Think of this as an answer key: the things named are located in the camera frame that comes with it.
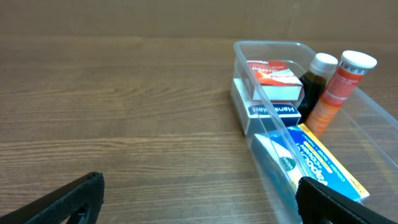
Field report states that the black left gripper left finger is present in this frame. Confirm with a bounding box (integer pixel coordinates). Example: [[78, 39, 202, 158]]
[[1, 172, 104, 224]]

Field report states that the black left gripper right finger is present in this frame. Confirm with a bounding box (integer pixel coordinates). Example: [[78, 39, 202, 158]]
[[295, 177, 397, 224]]

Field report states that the blue yellow VapoDrops box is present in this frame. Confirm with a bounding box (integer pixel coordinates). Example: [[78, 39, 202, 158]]
[[251, 124, 369, 202]]

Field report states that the clear plastic container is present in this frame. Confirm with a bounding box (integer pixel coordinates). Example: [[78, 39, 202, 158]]
[[233, 40, 397, 223]]

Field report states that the white blue Hansaplast box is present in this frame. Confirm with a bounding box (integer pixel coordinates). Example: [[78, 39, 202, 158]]
[[231, 77, 302, 135]]

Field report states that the dark Woods syrup bottle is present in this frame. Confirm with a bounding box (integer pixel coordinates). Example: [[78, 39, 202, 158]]
[[297, 53, 338, 123]]

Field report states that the red Panadol box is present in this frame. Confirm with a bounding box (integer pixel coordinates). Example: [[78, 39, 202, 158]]
[[247, 60, 303, 102]]

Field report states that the orange effervescent tablet tube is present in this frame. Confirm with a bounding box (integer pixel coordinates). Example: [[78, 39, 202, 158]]
[[305, 50, 377, 138]]

